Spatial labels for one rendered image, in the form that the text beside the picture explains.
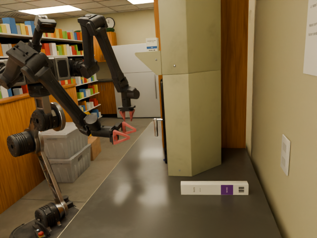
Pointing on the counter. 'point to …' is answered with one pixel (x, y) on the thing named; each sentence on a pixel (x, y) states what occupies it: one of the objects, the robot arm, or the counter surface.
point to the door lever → (156, 125)
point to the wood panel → (228, 71)
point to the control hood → (151, 60)
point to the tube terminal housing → (191, 84)
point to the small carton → (152, 44)
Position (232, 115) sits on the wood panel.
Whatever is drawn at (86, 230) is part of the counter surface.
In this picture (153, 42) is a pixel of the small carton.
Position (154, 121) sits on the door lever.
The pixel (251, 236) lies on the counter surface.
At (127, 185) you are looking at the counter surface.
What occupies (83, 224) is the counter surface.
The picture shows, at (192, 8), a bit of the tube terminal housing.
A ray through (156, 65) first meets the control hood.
